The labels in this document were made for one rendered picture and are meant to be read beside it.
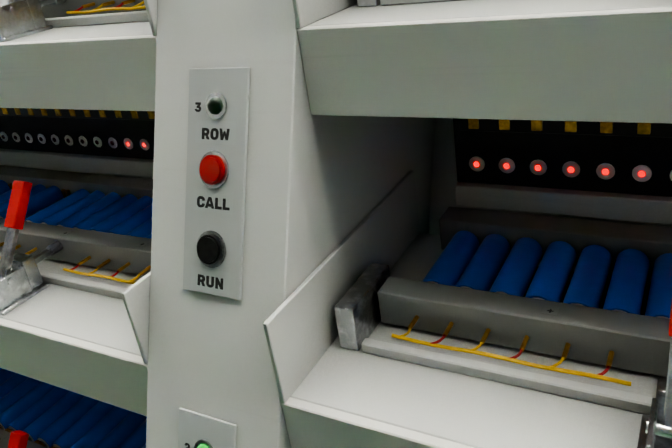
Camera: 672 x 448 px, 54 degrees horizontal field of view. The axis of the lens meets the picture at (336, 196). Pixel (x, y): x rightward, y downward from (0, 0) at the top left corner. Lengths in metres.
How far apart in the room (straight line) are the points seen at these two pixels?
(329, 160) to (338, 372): 0.12
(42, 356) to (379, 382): 0.24
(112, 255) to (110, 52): 0.16
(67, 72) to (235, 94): 0.14
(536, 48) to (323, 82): 0.11
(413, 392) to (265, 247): 0.11
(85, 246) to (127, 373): 0.14
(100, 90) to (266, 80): 0.14
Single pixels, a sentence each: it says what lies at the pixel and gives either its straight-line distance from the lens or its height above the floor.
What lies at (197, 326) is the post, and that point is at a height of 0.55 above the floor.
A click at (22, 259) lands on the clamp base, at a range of 0.53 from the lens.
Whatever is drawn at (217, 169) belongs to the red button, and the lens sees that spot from 0.35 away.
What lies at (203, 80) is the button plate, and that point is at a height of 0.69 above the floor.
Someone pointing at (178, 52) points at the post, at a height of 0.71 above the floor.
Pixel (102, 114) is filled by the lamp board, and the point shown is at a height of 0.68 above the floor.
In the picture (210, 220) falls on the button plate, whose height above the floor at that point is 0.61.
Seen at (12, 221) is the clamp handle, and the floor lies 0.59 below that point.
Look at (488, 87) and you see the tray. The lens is 0.30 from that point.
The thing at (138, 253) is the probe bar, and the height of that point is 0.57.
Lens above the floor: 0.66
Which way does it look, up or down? 4 degrees down
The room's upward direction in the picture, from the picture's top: 3 degrees clockwise
